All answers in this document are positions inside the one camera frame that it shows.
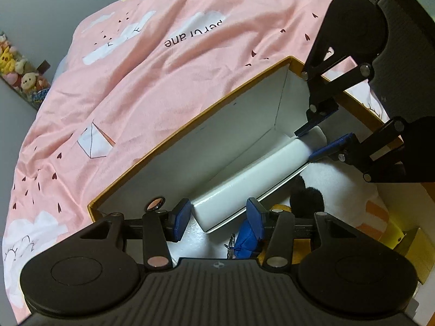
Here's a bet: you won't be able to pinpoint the pink printed blanket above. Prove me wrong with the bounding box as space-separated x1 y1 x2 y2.
0 0 408 317

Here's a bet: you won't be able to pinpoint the long white box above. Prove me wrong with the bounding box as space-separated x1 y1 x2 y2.
192 127 329 234

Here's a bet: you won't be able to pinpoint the white cardboard box orange edge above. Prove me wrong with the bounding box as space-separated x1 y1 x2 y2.
87 55 395 266

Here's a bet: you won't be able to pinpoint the row of small plush toys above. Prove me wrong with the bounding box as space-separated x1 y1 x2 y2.
0 30 51 111

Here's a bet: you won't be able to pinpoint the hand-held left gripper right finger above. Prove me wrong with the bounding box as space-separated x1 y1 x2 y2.
247 197 358 269

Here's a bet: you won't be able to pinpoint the white plush toy black ears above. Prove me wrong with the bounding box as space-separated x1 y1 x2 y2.
289 163 390 237

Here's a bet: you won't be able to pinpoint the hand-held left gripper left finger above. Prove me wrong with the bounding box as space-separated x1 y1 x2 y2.
79 199 191 269

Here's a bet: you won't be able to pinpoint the mustard cardboard box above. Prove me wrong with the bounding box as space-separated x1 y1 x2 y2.
395 227 430 285

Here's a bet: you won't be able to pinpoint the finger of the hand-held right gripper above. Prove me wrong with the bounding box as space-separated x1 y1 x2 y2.
308 117 406 183
294 40 375 137

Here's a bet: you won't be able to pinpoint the blue pouch with keyring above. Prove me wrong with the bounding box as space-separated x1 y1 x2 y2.
223 204 307 261

